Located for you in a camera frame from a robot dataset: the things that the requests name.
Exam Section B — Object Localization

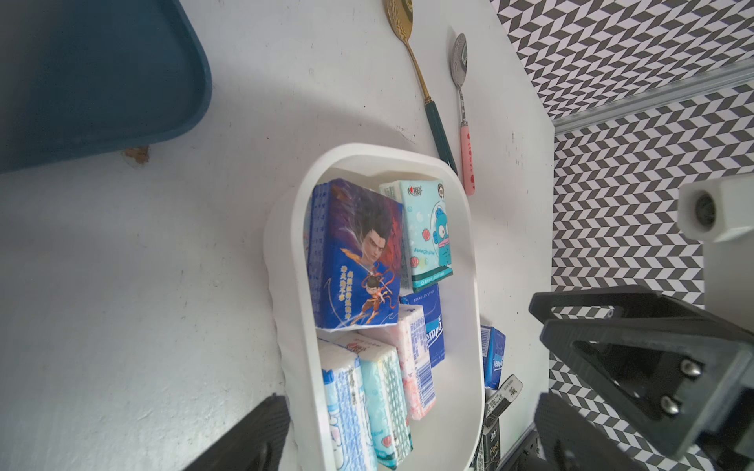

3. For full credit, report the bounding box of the small black sachet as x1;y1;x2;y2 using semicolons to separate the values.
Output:
469;419;502;471

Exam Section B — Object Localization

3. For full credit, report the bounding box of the cartoon dark blue tissue pack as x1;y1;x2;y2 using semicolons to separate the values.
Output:
307;179;404;332

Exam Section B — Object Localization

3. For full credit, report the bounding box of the gold spoon green handle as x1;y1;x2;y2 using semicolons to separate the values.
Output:
383;0;458;174

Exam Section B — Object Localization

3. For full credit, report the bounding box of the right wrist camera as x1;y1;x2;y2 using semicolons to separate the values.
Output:
677;173;753;332

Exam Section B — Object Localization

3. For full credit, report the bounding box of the teal tissue pack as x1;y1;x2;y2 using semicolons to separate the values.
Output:
379;180;453;294
329;332;414;470

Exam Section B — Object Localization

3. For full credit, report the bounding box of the white plastic storage box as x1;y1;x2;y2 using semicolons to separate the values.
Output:
263;143;485;470

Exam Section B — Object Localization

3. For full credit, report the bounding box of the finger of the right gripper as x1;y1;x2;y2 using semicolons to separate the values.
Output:
529;286;753;459

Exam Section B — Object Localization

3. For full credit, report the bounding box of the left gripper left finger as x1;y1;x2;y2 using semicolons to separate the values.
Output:
185;394;291;471

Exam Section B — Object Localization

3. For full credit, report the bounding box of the clear light blue tissue pack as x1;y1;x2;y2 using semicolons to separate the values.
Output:
318;340;377;470

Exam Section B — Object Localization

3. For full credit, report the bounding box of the teal rectangular tray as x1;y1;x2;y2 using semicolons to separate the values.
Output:
1;1;212;173

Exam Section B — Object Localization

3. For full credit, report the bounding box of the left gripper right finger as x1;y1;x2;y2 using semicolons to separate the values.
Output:
534;394;643;471

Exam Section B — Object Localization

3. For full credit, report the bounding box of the pink tissue pack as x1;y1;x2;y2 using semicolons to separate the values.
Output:
361;304;436;421

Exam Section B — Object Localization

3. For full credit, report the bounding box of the silver spoon pink handle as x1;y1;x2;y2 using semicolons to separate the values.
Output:
450;33;476;196

